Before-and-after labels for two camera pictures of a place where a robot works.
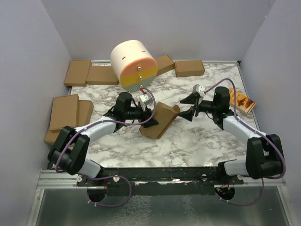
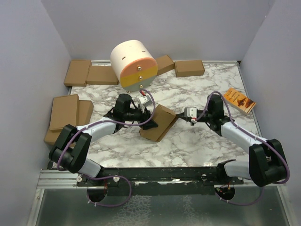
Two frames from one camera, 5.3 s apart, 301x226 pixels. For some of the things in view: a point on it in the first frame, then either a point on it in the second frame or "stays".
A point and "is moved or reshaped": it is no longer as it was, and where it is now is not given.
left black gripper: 146,115 stays
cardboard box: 164,64 stays
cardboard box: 101,75 stays
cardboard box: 165,115 is moved or reshaped
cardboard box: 65,112 stays
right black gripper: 191,100 to 182,116
